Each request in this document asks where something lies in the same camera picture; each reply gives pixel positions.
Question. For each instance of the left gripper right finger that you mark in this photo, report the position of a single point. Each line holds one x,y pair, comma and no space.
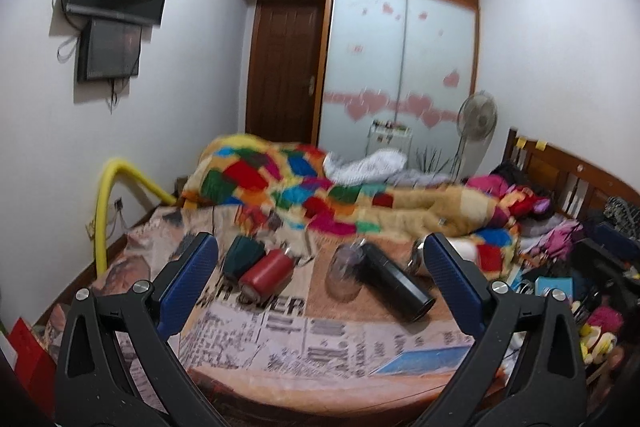
547,386

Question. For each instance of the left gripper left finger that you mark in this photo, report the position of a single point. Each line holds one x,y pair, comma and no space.
92,384

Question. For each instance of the red thermos bottle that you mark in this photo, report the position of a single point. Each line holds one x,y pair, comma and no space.
269,275

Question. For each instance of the clear plastic cup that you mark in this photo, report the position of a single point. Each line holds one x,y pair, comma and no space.
343,276

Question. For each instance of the red box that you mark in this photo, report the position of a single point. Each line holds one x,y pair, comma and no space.
34,367

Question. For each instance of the yellow plush toy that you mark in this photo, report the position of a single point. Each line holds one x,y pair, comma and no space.
595,343

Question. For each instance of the blue booklet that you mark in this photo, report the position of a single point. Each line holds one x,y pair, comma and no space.
554,285

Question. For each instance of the black thermos bottle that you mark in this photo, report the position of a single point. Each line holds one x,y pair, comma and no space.
402,292

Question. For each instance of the newspaper print tablecloth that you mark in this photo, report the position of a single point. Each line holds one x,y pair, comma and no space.
313,357

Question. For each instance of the wooden bed headboard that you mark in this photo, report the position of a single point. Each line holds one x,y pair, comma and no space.
576,186

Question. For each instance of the dark green folded umbrella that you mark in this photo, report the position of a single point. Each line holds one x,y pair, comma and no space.
243,254

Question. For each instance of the spiky potted plant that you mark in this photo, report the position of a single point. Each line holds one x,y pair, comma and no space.
432,160

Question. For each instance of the white crumpled bedsheet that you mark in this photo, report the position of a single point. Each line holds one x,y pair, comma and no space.
374,168

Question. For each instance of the standing electric fan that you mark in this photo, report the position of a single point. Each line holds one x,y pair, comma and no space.
476,123

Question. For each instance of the colourful patchwork blanket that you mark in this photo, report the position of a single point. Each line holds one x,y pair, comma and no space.
242,169

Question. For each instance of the white small cabinet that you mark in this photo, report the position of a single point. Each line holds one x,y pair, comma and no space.
388,134

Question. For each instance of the frosted sliding wardrobe doors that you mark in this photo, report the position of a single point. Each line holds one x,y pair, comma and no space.
409,61

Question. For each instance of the brown wooden door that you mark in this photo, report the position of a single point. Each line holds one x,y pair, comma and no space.
282,73

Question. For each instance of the small wall monitor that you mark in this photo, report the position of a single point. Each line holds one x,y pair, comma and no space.
108,50

